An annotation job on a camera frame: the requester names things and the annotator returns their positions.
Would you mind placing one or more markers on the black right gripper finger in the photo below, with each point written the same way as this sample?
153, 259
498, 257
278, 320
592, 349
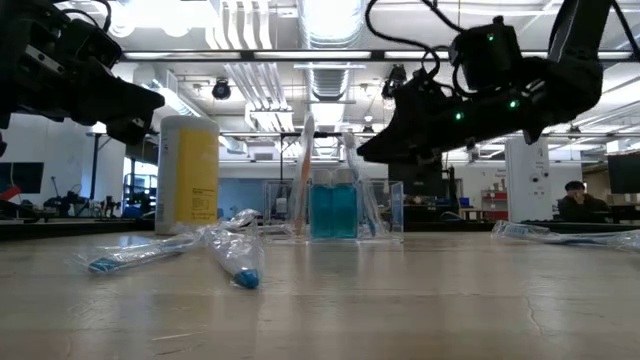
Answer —
415, 152
400, 132

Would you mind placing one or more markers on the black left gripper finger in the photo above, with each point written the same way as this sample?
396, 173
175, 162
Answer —
127, 134
120, 100

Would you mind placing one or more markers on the clear acrylic organizer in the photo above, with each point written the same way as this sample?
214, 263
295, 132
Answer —
395, 210

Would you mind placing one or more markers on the blue toothbrush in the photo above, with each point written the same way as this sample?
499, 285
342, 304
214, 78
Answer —
550, 235
245, 275
627, 242
356, 175
242, 220

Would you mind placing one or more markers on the yellow canister white lid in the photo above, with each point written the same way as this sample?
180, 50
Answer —
187, 175

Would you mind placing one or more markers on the teal mouthwash bottle white cap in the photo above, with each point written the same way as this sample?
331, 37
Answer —
321, 210
345, 210

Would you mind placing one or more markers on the blue white pen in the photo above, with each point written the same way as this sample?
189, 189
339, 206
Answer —
145, 252

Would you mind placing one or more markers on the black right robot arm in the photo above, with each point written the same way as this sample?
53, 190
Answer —
575, 75

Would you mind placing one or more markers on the black background robot arm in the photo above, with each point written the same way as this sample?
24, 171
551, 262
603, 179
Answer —
65, 205

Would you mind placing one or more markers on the black monitor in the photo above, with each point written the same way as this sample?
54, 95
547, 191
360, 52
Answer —
420, 180
22, 177
625, 172

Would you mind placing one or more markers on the white pillar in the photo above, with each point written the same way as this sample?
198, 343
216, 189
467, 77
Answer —
527, 170

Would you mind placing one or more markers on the black overhead rig bar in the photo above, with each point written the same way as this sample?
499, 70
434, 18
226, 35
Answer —
377, 55

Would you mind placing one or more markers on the red shelf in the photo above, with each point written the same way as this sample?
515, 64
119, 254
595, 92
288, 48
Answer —
492, 215

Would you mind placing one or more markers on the black ceiling spotlight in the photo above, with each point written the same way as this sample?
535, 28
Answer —
221, 90

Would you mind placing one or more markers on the red object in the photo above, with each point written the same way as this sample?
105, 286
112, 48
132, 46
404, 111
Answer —
10, 194

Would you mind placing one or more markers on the person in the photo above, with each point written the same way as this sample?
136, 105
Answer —
580, 205

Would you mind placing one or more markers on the black overhead rig camera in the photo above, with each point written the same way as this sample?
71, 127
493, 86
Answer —
394, 80

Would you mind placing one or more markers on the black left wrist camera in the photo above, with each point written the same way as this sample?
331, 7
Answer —
95, 47

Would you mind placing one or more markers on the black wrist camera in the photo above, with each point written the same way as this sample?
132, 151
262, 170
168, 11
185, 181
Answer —
485, 55
95, 47

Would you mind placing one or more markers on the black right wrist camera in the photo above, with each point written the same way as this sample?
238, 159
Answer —
485, 55

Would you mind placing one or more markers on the black aluminium table frame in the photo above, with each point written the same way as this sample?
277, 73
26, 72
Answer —
50, 229

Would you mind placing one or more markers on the silver ceiling duct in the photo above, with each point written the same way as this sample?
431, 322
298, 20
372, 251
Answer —
330, 25

